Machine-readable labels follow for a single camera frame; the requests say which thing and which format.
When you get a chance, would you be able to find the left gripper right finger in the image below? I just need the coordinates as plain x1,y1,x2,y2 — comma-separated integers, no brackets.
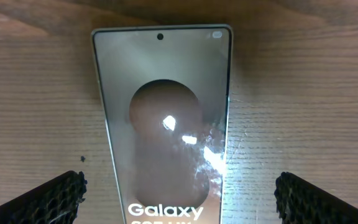
274,172,358,224

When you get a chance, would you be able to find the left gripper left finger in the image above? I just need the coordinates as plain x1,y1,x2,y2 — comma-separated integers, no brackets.
0,170,88,224

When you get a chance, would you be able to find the Galaxy S25 Ultra smartphone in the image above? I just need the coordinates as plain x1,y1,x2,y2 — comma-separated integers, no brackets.
91,24,233,224

